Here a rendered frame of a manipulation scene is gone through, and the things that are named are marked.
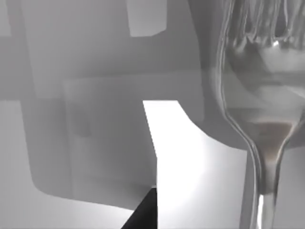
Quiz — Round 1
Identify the silver metal fork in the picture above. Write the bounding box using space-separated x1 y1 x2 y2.
215 0 305 229

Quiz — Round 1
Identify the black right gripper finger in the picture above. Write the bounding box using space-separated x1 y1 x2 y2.
121 187 158 229

